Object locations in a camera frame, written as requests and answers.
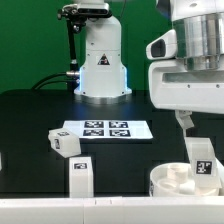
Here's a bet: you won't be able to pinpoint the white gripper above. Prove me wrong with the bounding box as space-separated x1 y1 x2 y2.
148 58 224 137

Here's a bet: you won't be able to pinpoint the white round stool seat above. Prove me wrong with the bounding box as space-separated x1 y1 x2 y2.
149 163 219 197

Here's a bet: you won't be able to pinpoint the white marker sheet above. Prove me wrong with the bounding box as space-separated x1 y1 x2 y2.
63 120 153 139

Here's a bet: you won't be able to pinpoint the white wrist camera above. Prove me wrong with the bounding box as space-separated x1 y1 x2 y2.
146 29 177 60

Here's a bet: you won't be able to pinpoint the white front wall rail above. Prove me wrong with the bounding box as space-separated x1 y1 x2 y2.
0 196 224 224

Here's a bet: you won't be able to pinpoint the black cables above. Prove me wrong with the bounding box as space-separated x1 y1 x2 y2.
31 71 81 90

